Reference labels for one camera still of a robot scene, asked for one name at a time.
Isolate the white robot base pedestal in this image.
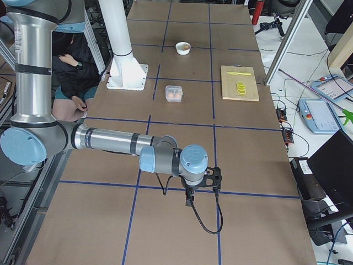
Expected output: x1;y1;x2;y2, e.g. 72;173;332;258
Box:
99;0;148;91

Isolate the person in black jacket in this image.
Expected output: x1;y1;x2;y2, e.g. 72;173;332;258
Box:
52;31;100;121

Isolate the green tipped grabber stick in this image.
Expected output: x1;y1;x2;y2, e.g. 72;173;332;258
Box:
279;69;353;125

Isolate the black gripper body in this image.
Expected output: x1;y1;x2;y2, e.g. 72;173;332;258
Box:
185;184;196;207

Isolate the white round bowl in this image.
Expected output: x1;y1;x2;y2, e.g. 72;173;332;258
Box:
175;42;191;55

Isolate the aluminium frame post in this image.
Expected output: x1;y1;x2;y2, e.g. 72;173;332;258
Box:
264;0;313;86

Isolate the black computer monitor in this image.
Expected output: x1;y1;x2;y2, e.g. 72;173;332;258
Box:
308;130;352;207

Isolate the black camera cable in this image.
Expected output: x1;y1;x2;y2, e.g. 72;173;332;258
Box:
154;172;223;234

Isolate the black computer box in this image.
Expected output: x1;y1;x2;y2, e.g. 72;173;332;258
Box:
290;157;326;201

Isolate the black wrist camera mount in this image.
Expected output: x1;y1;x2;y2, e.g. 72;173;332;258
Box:
196;167;222;190

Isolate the yellow plastic knife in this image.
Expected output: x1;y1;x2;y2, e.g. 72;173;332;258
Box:
227;71;252;76

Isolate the red cylinder bottle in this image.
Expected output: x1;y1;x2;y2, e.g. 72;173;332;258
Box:
252;0;264;25

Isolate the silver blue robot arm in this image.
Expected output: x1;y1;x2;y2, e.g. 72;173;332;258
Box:
1;1;208;200

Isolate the wooden cutting board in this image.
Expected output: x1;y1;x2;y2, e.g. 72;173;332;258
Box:
221;66;259;102

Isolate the clear plastic egg box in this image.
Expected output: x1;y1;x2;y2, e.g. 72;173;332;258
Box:
165;85;183;102

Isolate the blue teach pendant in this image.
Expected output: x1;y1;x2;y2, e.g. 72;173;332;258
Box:
298;98;343;135
310;75;352;103

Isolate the black tripod stand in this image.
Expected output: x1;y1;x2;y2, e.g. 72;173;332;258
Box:
255;12;288;37

